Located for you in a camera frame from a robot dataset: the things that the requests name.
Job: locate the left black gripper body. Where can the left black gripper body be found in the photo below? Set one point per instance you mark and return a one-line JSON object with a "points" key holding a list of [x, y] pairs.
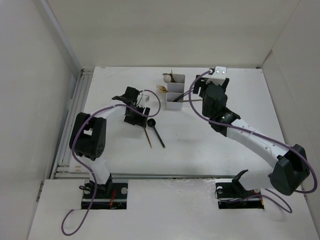
{"points": [[136, 117]]}

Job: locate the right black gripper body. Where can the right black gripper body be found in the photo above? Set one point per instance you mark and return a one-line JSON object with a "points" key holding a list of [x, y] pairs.
{"points": [[200, 82]]}

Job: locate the rose gold fork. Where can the rose gold fork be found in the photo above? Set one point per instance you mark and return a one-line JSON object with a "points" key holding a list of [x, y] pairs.
{"points": [[148, 138]]}

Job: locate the gold green-handled fork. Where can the gold green-handled fork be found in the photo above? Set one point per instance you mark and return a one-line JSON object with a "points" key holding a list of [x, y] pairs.
{"points": [[161, 91], [161, 88]]}

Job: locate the brown wooden spoon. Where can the brown wooden spoon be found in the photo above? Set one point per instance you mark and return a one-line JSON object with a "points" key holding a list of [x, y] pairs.
{"points": [[172, 78]]}

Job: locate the white ceramic spoon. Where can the white ceramic spoon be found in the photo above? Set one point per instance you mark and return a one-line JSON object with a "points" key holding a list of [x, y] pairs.
{"points": [[167, 78]]}

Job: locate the silver chopstick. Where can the silver chopstick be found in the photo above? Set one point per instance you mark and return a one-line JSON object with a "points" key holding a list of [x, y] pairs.
{"points": [[194, 100]]}

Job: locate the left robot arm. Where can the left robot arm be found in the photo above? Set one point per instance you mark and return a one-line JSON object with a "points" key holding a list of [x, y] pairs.
{"points": [[89, 133]]}

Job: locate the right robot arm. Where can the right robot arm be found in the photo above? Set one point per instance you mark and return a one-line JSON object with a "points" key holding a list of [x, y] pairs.
{"points": [[288, 164]]}

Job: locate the black spoon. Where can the black spoon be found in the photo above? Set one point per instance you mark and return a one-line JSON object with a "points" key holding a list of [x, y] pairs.
{"points": [[152, 124]]}

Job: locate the white three-compartment container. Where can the white three-compartment container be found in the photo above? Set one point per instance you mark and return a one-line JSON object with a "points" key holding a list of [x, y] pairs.
{"points": [[175, 90]]}

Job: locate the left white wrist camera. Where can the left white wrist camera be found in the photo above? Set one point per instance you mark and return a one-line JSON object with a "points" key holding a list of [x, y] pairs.
{"points": [[142, 99]]}

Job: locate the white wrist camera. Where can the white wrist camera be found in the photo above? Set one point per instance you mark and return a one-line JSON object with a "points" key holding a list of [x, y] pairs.
{"points": [[218, 75], [142, 99]]}

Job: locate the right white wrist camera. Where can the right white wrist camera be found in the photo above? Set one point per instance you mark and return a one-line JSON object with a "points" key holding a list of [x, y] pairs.
{"points": [[218, 75]]}

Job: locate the aluminium rail front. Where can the aluminium rail front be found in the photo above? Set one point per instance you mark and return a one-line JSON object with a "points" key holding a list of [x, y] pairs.
{"points": [[166, 176]]}

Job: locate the aluminium rail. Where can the aluminium rail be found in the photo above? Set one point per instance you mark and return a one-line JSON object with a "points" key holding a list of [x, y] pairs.
{"points": [[62, 158], [166, 176]]}

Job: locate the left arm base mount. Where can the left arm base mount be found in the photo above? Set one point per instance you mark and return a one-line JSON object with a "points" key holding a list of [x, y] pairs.
{"points": [[114, 198]]}

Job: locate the aluminium rail left side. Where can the aluminium rail left side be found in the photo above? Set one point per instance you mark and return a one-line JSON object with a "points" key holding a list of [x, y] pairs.
{"points": [[62, 158]]}

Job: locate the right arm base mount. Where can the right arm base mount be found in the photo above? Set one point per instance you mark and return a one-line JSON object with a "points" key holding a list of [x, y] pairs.
{"points": [[230, 194]]}

